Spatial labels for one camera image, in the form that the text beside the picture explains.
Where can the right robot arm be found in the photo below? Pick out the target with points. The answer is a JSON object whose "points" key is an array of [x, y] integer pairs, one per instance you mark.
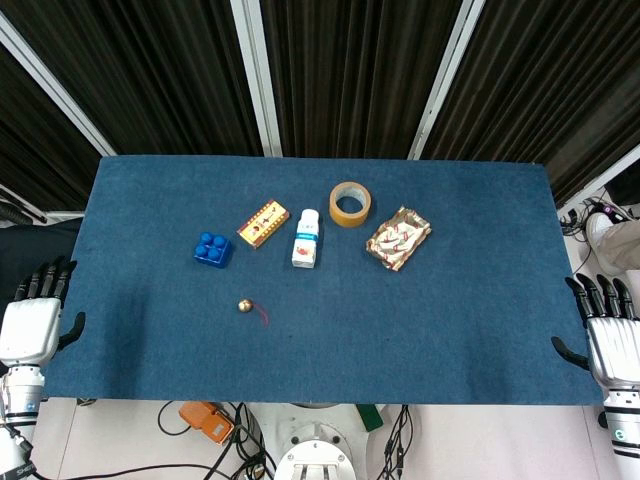
{"points": [[622, 430]]}

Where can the person's beige trouser leg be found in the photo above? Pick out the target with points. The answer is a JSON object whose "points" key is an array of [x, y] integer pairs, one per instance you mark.
{"points": [[622, 245]]}

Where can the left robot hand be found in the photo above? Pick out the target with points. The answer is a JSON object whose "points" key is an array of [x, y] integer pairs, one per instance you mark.
{"points": [[27, 325]]}

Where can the white frame post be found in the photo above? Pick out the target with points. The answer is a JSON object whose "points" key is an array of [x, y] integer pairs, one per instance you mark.
{"points": [[256, 77], [445, 77], [55, 90]]}

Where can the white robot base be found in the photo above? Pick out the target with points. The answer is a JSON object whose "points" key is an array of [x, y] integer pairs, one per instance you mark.
{"points": [[315, 452]]}

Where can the green object under table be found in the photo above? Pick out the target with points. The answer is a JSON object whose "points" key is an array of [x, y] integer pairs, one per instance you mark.
{"points": [[369, 417]]}

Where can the brown packing tape roll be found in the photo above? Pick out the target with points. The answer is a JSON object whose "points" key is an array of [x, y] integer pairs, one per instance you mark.
{"points": [[350, 204]]}

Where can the yellow red card box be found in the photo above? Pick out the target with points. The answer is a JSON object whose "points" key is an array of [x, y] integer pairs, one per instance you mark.
{"points": [[263, 224]]}

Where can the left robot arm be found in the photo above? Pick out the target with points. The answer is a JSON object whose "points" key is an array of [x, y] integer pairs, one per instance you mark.
{"points": [[17, 415]]}

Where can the small golden bell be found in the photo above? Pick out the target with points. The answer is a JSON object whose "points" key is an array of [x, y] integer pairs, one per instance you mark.
{"points": [[245, 306]]}

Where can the black curtain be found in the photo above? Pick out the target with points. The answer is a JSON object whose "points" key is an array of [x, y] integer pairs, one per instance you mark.
{"points": [[345, 75]]}

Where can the blue table cloth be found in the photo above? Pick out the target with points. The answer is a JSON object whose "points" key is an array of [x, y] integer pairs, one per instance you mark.
{"points": [[320, 310]]}

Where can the person's white shoe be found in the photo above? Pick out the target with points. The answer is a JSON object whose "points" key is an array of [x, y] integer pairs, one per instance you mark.
{"points": [[599, 227]]}

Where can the golden foil snack packet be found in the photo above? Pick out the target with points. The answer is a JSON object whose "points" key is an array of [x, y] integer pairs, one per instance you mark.
{"points": [[399, 238]]}

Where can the blue toy building block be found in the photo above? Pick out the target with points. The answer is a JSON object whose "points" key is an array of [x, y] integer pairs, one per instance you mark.
{"points": [[212, 249]]}

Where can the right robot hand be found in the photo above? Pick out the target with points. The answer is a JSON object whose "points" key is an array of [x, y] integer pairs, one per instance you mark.
{"points": [[610, 345]]}

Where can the small white bottle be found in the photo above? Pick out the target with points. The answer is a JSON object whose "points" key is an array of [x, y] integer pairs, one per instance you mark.
{"points": [[306, 240]]}

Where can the orange foot pedal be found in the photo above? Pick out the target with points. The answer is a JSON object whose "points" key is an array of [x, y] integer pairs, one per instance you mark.
{"points": [[206, 422]]}

